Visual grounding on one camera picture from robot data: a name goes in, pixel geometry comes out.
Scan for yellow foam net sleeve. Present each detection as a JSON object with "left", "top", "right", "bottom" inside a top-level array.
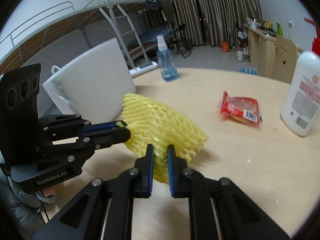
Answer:
[{"left": 121, "top": 93, "right": 208, "bottom": 184}]

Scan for left hand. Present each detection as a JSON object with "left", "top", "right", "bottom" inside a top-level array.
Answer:
[{"left": 43, "top": 184, "right": 61, "bottom": 198}]

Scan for white styrofoam box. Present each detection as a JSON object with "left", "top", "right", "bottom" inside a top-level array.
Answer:
[{"left": 21, "top": 37, "right": 137, "bottom": 124}]

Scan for metal bunk bed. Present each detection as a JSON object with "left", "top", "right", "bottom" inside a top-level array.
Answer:
[{"left": 1, "top": 0, "right": 172, "bottom": 73}]

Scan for blue spray bottle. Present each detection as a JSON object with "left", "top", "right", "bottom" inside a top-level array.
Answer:
[{"left": 156, "top": 35, "right": 179, "bottom": 82}]

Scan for red snack packet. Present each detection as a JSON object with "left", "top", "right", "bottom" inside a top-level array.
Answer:
[{"left": 217, "top": 91, "right": 262, "bottom": 128}]

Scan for black folding chair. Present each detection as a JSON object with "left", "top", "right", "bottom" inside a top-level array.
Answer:
[{"left": 172, "top": 23, "right": 193, "bottom": 59}]

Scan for white lotion pump bottle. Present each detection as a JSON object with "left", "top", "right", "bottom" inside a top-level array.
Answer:
[{"left": 280, "top": 17, "right": 320, "bottom": 137}]

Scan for blue waste basket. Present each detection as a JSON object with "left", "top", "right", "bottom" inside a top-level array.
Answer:
[{"left": 238, "top": 67, "right": 259, "bottom": 76}]

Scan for brown curtains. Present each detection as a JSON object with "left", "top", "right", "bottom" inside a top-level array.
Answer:
[{"left": 134, "top": 0, "right": 263, "bottom": 47}]

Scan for wooden desk with drawers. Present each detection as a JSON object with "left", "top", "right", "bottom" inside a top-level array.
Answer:
[{"left": 243, "top": 24, "right": 277, "bottom": 79}]

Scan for wooden smiley chair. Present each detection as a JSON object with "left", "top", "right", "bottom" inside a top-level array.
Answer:
[{"left": 273, "top": 35, "right": 298, "bottom": 84}]

